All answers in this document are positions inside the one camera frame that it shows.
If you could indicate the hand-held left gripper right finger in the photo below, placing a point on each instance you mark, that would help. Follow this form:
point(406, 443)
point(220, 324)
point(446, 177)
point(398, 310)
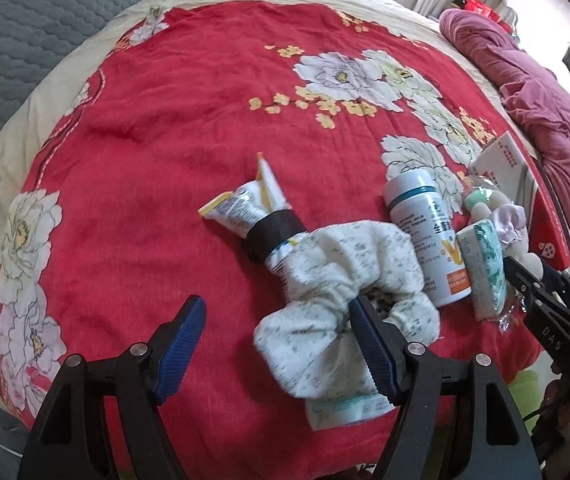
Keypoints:
point(372, 355)

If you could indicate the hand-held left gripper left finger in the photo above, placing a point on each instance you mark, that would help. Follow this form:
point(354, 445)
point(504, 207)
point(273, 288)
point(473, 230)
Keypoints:
point(184, 347)

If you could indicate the white speckled scrunchie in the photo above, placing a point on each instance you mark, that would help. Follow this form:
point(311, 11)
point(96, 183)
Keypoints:
point(315, 320)

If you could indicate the green white tissue packet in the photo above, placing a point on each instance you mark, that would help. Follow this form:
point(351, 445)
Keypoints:
point(345, 412)

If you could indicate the small green tissue pack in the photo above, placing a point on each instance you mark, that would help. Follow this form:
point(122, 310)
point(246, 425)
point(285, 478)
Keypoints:
point(482, 265)

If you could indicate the purple scrunchie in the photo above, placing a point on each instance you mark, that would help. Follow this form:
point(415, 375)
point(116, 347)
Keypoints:
point(510, 220)

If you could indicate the green makeup sponge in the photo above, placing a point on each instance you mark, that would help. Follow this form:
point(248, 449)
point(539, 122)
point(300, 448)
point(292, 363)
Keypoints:
point(476, 201)

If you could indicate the white pill bottle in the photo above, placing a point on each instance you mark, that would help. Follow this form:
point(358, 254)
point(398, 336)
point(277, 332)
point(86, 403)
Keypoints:
point(425, 240)

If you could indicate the black elastic band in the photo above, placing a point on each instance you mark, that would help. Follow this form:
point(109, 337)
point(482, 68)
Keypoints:
point(275, 232)

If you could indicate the white yellow cream tube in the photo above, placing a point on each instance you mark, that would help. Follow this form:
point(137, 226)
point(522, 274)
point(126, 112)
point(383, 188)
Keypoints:
point(235, 210)

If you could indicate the white cardboard box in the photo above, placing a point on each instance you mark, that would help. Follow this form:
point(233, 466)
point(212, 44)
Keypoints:
point(505, 160)

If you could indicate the slim white yellow tube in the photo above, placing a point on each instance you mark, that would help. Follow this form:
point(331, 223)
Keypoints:
point(271, 180)

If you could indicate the mauve duvet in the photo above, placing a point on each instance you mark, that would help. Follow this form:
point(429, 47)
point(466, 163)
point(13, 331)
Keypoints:
point(540, 100)

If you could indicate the red floral blanket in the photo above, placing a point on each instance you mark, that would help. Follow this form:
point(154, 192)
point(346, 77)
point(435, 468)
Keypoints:
point(165, 135)

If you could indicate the red bags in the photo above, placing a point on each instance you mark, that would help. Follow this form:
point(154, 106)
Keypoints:
point(482, 7)

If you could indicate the grey quilted mattress pad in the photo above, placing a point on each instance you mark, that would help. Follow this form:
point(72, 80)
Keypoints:
point(25, 25)

